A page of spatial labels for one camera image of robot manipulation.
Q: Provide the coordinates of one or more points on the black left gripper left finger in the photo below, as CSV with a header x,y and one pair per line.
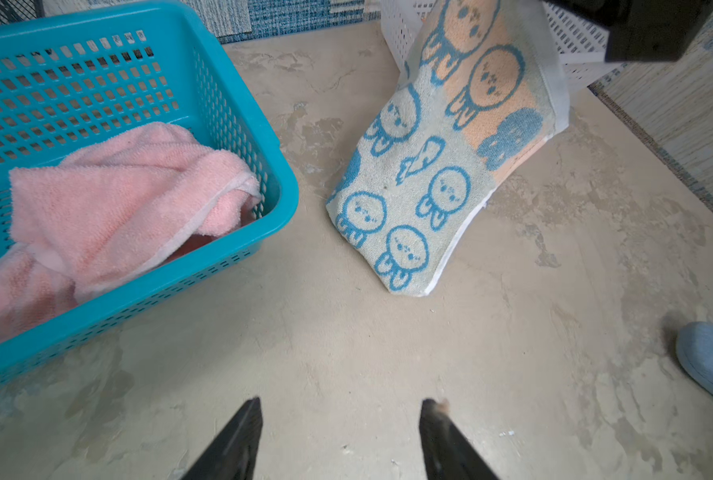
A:
x,y
233,452

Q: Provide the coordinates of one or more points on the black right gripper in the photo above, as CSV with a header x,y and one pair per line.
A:
x,y
649,31

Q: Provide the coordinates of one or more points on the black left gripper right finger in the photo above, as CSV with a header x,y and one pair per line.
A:
x,y
448,454

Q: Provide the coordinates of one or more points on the blue bunny pattern towel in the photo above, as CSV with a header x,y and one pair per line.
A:
x,y
482,90

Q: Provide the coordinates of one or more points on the pink terry towel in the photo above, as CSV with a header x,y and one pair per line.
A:
x,y
111,212

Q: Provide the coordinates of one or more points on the white plastic basket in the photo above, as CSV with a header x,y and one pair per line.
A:
x,y
582,45

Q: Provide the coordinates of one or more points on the teal plastic basket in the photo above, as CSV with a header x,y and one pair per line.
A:
x,y
69,81

